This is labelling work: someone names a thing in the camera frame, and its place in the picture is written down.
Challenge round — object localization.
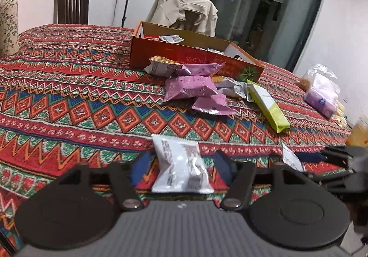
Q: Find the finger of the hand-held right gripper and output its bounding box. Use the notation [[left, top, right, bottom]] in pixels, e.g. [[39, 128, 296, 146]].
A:
[[306, 170, 356, 187], [295, 145, 357, 169]]

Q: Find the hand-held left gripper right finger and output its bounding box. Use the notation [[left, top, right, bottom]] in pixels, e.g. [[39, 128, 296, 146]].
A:
[[213, 150, 309, 212]]

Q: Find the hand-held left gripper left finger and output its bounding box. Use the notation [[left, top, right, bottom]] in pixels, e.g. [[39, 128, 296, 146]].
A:
[[56, 151, 157, 212]]

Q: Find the green snack packet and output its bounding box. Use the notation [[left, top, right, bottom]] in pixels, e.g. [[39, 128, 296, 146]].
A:
[[247, 80, 291, 133]]

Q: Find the orange white snack packet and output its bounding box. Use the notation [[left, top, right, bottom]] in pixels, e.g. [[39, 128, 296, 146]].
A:
[[213, 76, 249, 99]]

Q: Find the purple snack packet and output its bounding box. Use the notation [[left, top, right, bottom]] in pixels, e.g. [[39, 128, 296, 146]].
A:
[[191, 93, 237, 116], [162, 75, 219, 104], [177, 62, 226, 77]]

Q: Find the golden brown snack packet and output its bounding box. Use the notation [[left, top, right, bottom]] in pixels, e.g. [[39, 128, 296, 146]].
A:
[[144, 55, 184, 78]]

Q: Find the red cardboard box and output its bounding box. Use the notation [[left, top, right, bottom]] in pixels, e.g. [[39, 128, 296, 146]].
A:
[[129, 21, 264, 84]]

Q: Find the silver snack packet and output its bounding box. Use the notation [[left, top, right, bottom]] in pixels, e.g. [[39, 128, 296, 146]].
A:
[[159, 34, 185, 44]]

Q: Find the clear bag of crackers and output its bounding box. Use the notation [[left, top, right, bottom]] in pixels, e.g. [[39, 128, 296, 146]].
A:
[[335, 100, 347, 128]]

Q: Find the purple tissue pack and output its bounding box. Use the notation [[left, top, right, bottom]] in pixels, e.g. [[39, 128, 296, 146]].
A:
[[303, 64, 341, 120]]

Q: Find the red patterned tablecloth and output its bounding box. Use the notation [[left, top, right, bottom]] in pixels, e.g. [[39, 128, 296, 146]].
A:
[[0, 24, 363, 246]]

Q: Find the sliding glass door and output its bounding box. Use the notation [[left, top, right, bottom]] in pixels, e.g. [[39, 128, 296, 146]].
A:
[[166, 0, 329, 72]]

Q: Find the brown wooden chair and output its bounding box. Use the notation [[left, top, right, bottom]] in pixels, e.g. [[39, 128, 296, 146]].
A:
[[183, 11, 202, 28]]

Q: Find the beige jacket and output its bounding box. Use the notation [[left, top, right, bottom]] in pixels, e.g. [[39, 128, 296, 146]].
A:
[[147, 0, 219, 37]]

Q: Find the dark wooden chair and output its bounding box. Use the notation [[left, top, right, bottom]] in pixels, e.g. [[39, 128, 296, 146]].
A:
[[55, 0, 91, 25]]

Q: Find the floral ceramic vase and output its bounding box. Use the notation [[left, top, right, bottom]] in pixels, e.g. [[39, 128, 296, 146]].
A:
[[0, 0, 19, 57]]

